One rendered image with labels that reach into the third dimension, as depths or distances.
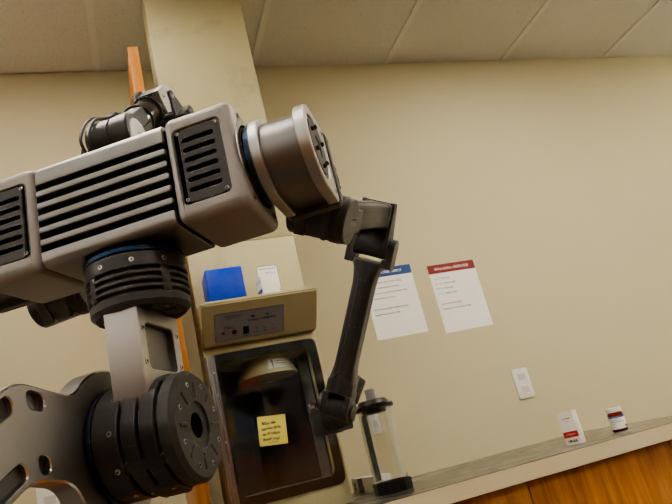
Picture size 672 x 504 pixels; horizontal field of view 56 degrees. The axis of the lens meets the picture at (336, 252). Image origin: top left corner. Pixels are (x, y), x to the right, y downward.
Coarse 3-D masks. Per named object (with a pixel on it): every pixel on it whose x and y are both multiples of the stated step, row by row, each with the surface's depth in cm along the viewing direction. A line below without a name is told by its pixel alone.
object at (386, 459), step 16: (368, 416) 165; (384, 416) 165; (368, 432) 165; (384, 432) 164; (368, 448) 165; (384, 448) 162; (400, 448) 165; (384, 464) 161; (400, 464) 162; (384, 480) 160
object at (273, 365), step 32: (256, 352) 172; (288, 352) 175; (224, 384) 167; (256, 384) 169; (288, 384) 172; (320, 384) 174; (256, 416) 166; (288, 416) 168; (256, 448) 163; (288, 448) 165; (320, 448) 168; (256, 480) 160; (288, 480) 163; (320, 480) 165
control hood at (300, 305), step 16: (304, 288) 172; (208, 304) 163; (224, 304) 165; (240, 304) 166; (256, 304) 168; (272, 304) 170; (288, 304) 172; (304, 304) 174; (208, 320) 165; (288, 320) 174; (304, 320) 176; (208, 336) 167; (256, 336) 172; (272, 336) 174
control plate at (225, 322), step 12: (240, 312) 167; (252, 312) 169; (264, 312) 170; (276, 312) 171; (216, 324) 166; (228, 324) 167; (240, 324) 169; (252, 324) 170; (264, 324) 171; (276, 324) 173; (216, 336) 168; (228, 336) 169; (240, 336) 170; (252, 336) 172
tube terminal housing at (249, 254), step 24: (264, 240) 187; (288, 240) 189; (192, 264) 178; (216, 264) 180; (240, 264) 182; (264, 264) 184; (288, 264) 186; (192, 288) 176; (288, 288) 183; (192, 312) 183; (288, 336) 178; (312, 336) 180
